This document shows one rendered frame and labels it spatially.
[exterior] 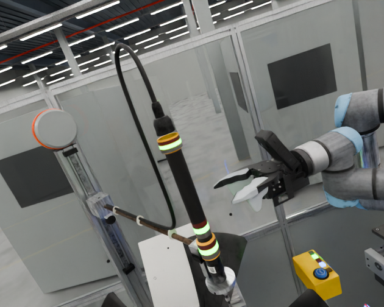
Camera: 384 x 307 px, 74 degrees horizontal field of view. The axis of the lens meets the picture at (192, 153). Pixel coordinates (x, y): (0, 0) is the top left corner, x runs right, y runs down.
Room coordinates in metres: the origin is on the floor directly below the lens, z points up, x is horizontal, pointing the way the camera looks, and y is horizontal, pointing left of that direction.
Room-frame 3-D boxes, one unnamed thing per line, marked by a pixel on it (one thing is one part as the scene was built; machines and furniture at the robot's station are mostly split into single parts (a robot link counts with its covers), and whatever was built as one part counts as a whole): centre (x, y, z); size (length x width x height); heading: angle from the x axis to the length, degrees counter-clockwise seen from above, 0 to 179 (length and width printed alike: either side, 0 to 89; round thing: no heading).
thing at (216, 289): (0.48, 0.04, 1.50); 0.09 x 0.07 x 0.10; 38
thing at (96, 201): (0.97, 0.42, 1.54); 0.10 x 0.07 x 0.08; 38
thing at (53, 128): (1.04, 0.48, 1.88); 0.17 x 0.15 x 0.16; 93
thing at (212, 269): (0.47, 0.03, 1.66); 0.04 x 0.04 x 0.46
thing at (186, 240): (0.71, 0.22, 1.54); 0.54 x 0.01 x 0.01; 38
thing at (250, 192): (0.46, -0.09, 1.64); 0.09 x 0.03 x 0.06; 125
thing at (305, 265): (0.79, -0.31, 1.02); 0.16 x 0.10 x 0.11; 3
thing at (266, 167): (0.53, -0.18, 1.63); 0.12 x 0.08 x 0.09; 103
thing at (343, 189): (0.55, -0.34, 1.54); 0.11 x 0.08 x 0.11; 45
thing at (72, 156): (1.01, 0.45, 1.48); 0.05 x 0.03 x 0.62; 128
